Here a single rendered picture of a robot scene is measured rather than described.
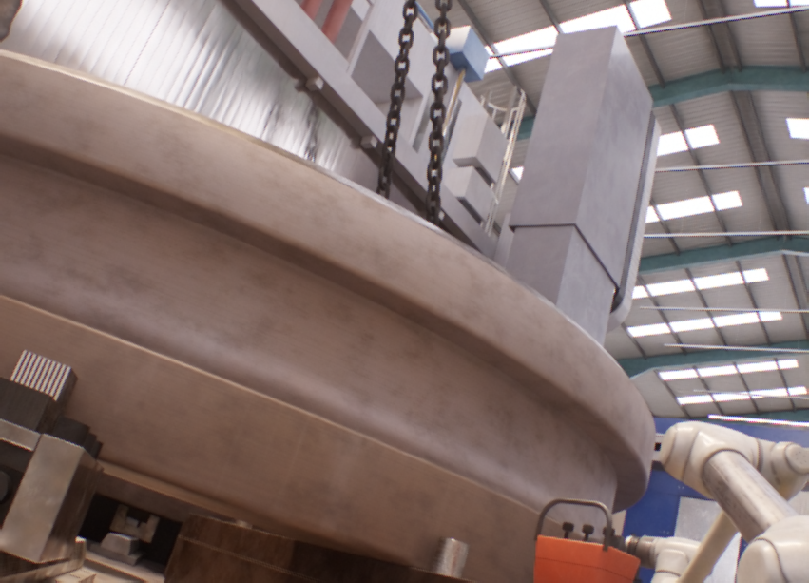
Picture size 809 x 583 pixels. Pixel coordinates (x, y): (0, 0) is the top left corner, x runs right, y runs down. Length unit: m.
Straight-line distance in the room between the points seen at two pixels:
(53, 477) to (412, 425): 1.10
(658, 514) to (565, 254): 2.36
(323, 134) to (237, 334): 4.46
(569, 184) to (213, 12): 3.35
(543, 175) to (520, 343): 4.96
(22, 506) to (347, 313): 1.06
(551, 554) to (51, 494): 1.02
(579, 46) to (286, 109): 3.30
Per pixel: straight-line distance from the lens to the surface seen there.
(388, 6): 9.67
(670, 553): 2.33
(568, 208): 6.97
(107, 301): 2.10
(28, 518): 1.54
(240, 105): 5.84
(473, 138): 8.46
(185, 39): 5.60
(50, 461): 1.54
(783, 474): 1.83
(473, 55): 10.66
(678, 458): 1.77
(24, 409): 1.66
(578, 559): 1.75
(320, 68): 6.31
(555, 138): 7.50
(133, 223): 2.18
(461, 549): 2.10
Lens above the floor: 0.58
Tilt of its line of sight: 23 degrees up
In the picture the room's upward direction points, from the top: 17 degrees clockwise
